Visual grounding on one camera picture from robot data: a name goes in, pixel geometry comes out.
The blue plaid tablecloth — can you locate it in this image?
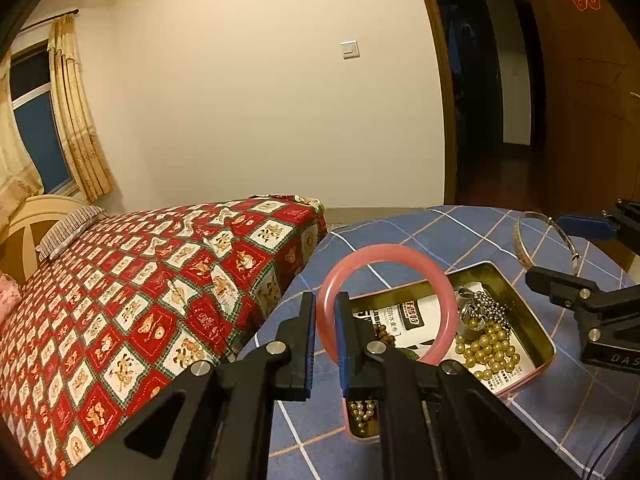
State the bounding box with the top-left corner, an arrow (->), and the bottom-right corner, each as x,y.
235,205 -> 640,480

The cream sheer curtain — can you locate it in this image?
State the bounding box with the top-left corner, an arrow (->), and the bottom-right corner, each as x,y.
0,50 -> 43,231

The wooden door frame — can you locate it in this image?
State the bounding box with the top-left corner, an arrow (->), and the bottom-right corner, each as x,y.
410,0 -> 458,208

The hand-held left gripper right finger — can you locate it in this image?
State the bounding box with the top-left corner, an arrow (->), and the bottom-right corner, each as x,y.
333,291 -> 576,480

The silver ball chain necklace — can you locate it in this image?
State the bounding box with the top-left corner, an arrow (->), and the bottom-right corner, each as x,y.
467,290 -> 513,336

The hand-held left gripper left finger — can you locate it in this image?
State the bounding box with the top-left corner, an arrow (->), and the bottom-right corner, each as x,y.
65,291 -> 317,480

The large gold pearl necklace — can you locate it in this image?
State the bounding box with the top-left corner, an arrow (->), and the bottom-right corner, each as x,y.
455,321 -> 522,383

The printed paper card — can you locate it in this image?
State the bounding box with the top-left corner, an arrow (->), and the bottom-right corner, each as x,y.
352,282 -> 536,401

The small pearl necklace red knot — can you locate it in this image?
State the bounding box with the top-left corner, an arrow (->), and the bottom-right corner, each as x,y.
348,399 -> 383,433

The red patchwork bed quilt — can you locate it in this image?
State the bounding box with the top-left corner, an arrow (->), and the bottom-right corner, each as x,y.
0,194 -> 328,480

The black cable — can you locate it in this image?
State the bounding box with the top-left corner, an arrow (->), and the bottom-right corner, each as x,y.
585,407 -> 640,480

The window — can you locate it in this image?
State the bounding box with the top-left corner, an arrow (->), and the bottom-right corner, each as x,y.
10,45 -> 76,196

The brown bead bracelet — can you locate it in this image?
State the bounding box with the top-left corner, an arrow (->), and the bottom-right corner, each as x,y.
370,322 -> 398,348

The gold metal tin tray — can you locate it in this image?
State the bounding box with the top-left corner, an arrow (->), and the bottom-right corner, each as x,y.
342,261 -> 557,443

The pink pillow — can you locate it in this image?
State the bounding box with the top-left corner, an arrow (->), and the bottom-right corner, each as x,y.
0,274 -> 22,322

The thin silver bangle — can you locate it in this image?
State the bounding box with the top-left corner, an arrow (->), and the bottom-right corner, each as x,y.
513,210 -> 581,272

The curtain rod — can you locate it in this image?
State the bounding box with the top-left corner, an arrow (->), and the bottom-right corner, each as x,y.
22,7 -> 81,31

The striped pillow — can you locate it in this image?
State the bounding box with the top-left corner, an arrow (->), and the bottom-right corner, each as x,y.
37,205 -> 108,261

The cream wooden headboard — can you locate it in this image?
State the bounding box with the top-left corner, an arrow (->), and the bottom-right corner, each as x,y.
0,195 -> 91,286

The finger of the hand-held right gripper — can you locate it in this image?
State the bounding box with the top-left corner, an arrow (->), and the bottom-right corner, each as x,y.
525,266 -> 640,322
556,199 -> 640,243

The pink bangle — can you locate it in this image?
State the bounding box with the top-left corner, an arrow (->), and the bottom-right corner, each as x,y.
317,244 -> 458,367

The wooden door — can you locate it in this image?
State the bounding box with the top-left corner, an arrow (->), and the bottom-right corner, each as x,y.
515,0 -> 640,271

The yellow floral curtain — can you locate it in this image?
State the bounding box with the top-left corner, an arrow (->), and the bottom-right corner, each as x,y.
47,14 -> 115,201

